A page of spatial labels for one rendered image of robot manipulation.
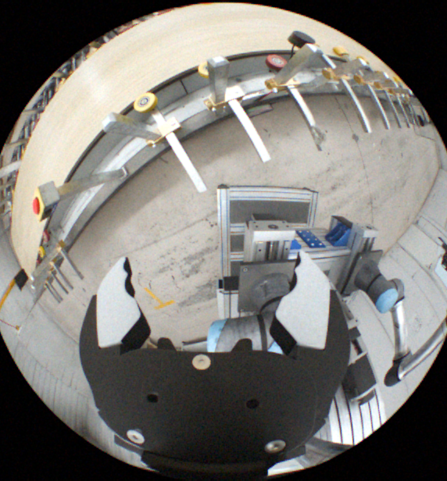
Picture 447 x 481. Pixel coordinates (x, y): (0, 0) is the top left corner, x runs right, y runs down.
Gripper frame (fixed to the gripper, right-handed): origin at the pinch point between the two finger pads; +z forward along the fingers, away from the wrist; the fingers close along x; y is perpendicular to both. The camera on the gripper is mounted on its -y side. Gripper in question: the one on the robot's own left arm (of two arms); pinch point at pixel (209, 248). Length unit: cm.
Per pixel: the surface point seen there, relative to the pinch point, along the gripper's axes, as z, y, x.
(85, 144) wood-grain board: 42, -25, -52
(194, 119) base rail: 62, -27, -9
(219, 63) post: 18.9, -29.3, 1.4
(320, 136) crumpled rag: 44, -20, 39
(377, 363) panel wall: -20, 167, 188
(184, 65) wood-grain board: 42, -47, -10
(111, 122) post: 17.3, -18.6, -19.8
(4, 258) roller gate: 63, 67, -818
